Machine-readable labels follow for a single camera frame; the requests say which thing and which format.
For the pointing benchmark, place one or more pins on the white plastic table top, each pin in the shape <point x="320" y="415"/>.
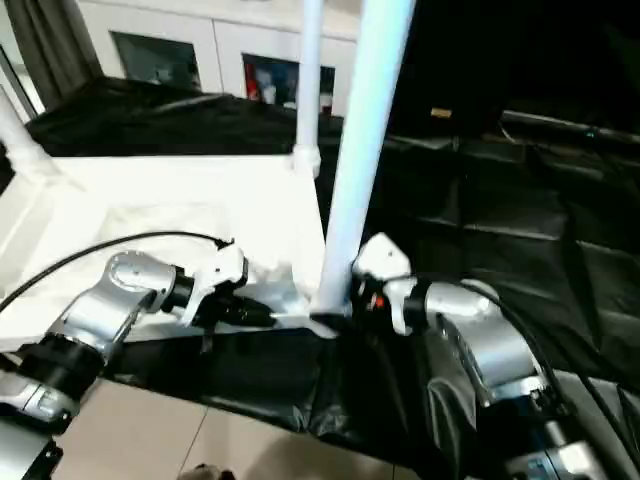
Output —
<point x="170" y="200"/>

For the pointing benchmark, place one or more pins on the white plastic table leg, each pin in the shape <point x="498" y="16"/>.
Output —
<point x="360" y="140"/>
<point x="20" y="140"/>
<point x="308" y="80"/>

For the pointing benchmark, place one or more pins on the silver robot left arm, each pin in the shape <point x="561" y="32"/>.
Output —
<point x="90" y="320"/>

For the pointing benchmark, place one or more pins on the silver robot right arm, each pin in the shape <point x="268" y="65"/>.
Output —
<point x="480" y="340"/>

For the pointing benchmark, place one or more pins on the black work mat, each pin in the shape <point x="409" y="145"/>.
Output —
<point x="480" y="220"/>

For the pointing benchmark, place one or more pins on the white glass-door cabinet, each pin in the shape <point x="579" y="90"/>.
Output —
<point x="190" y="40"/>

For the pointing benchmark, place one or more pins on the black backdrop cloth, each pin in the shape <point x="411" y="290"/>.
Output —
<point x="530" y="55"/>

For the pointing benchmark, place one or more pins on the grey curtain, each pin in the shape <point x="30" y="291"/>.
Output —
<point x="45" y="50"/>

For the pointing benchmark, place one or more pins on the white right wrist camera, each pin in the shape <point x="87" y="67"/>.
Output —
<point x="385" y="265"/>

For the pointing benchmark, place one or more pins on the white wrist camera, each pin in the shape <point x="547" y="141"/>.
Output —
<point x="385" y="265"/>
<point x="215" y="270"/>

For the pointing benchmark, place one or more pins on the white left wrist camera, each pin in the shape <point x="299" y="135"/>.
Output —
<point x="215" y="270"/>

